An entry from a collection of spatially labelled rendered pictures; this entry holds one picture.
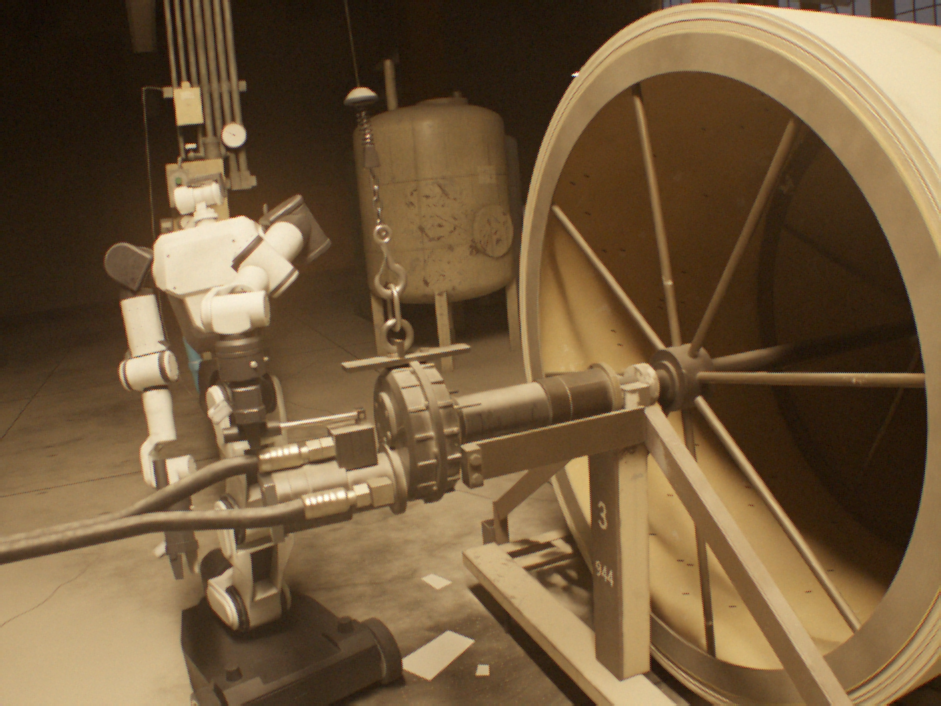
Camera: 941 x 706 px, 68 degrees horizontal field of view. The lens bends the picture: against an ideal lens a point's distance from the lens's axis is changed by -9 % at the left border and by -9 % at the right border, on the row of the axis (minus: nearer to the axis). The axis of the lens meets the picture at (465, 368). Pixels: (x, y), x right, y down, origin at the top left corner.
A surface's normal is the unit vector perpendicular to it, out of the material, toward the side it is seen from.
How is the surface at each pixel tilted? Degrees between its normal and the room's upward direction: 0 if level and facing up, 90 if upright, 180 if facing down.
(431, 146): 90
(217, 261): 81
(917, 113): 49
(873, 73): 44
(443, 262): 90
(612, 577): 90
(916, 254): 90
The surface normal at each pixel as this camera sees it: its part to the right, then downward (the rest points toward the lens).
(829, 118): -0.92, 0.16
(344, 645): 0.37, -0.61
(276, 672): -0.09, -0.97
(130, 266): 0.04, 0.07
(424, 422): 0.29, -0.26
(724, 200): 0.37, 0.63
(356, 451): 0.37, 0.17
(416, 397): 0.22, -0.53
